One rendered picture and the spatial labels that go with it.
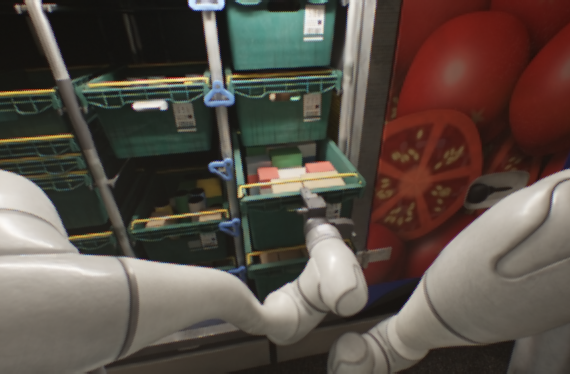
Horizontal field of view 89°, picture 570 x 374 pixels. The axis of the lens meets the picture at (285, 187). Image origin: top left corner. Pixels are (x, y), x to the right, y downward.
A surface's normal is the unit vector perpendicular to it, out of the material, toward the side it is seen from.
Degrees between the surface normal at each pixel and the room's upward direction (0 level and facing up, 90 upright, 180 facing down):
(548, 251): 74
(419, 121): 90
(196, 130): 98
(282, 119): 94
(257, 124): 98
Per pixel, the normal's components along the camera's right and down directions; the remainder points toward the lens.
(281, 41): 0.19, 0.60
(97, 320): 0.86, -0.10
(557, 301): -0.43, 0.52
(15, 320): 0.73, -0.32
